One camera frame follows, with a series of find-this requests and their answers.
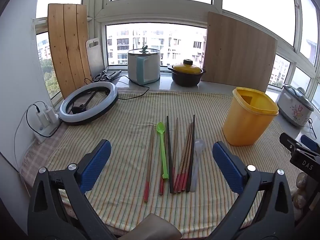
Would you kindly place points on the person's right hand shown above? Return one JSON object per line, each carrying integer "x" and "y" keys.
{"x": 300, "y": 192}

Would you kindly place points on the white floral rice cooker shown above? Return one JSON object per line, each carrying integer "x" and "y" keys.
{"x": 292, "y": 107}

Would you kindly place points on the black scissors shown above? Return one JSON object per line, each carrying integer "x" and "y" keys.
{"x": 100, "y": 77}

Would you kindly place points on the wooden plank board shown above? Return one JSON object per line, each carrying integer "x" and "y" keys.
{"x": 67, "y": 55}

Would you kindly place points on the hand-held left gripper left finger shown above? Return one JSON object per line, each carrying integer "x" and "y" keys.
{"x": 97, "y": 162}

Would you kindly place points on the black clay pot yellow lid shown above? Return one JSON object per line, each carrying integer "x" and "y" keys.
{"x": 186, "y": 78}

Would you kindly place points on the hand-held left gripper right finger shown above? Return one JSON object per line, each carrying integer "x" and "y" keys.
{"x": 225, "y": 165}

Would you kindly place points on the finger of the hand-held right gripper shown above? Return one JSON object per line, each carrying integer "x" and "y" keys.
{"x": 287, "y": 141}
{"x": 310, "y": 142}

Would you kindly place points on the white and teal cooker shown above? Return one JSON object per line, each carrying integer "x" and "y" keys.
{"x": 150, "y": 67}

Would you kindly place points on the white cutting board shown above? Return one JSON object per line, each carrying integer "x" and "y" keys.
{"x": 96, "y": 60}

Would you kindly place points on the white power strip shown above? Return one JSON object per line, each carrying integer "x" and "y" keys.
{"x": 47, "y": 131}

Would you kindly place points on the clear plastic spoon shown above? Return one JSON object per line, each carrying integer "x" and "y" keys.
{"x": 200, "y": 145}

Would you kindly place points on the brown padded object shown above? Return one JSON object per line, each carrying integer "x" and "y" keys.
{"x": 160, "y": 227}

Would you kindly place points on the dark tongs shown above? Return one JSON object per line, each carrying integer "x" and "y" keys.
{"x": 115, "y": 73}

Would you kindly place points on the black chopstick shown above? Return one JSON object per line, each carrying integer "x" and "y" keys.
{"x": 170, "y": 160}
{"x": 191, "y": 150}

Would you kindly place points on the yellow plastic container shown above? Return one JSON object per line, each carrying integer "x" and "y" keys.
{"x": 245, "y": 125}

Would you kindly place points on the striped tablecloth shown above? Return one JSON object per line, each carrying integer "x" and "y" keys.
{"x": 125, "y": 120}

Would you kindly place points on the light wooden board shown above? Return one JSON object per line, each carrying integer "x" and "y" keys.
{"x": 237, "y": 55}

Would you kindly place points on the white window frame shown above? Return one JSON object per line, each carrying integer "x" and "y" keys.
{"x": 160, "y": 12}

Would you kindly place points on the green plastic spoon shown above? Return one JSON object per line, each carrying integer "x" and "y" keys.
{"x": 160, "y": 128}

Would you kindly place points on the white charger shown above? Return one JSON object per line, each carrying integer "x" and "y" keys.
{"x": 46, "y": 115}

